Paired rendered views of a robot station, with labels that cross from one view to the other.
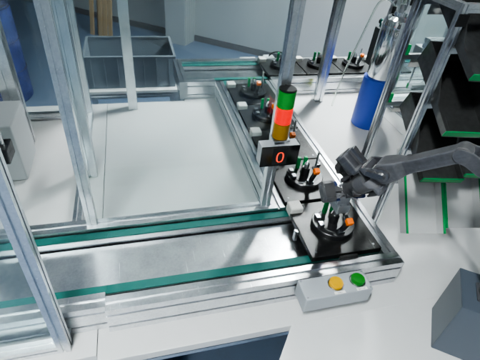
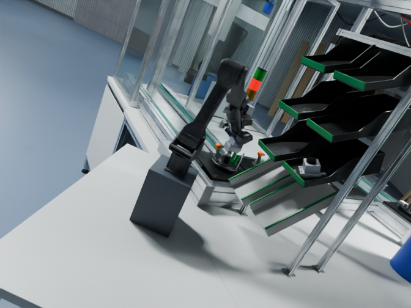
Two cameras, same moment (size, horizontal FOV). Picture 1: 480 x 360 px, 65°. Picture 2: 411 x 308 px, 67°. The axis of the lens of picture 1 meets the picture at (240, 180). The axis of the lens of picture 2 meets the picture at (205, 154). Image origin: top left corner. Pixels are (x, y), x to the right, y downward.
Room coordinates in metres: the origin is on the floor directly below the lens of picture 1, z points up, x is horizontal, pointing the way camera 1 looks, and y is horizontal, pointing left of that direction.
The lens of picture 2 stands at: (0.39, -1.55, 1.50)
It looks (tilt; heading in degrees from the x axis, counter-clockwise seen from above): 21 degrees down; 71
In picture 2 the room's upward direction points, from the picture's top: 25 degrees clockwise
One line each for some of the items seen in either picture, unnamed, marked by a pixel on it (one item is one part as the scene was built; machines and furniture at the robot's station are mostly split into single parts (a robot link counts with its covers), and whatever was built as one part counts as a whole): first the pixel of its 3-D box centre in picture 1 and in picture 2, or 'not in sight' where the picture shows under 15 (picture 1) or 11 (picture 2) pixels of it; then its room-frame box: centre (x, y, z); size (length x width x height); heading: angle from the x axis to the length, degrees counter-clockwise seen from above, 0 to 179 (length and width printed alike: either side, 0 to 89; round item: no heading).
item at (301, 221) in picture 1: (331, 227); (222, 167); (0.92, -0.32, 0.96); 0.24 x 0.24 x 0.02; 18
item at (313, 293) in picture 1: (333, 290); (173, 157); (0.69, -0.31, 0.93); 0.21 x 0.07 x 0.06; 108
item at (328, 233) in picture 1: (332, 223); (224, 164); (0.92, -0.32, 0.98); 0.14 x 0.14 x 0.02
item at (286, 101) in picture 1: (286, 98); (259, 74); (0.98, -0.10, 1.39); 0.05 x 0.05 x 0.05
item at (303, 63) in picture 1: (318, 58); not in sight; (2.35, -0.41, 1.01); 0.24 x 0.24 x 0.13; 18
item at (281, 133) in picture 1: (281, 128); (250, 93); (0.98, -0.10, 1.29); 0.05 x 0.05 x 0.05
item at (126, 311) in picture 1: (264, 286); (169, 142); (0.69, -0.11, 0.91); 0.89 x 0.06 x 0.11; 108
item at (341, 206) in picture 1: (339, 196); (235, 143); (0.93, -0.32, 1.09); 0.08 x 0.04 x 0.07; 18
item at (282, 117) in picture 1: (283, 113); (254, 84); (0.98, -0.10, 1.34); 0.05 x 0.05 x 0.05
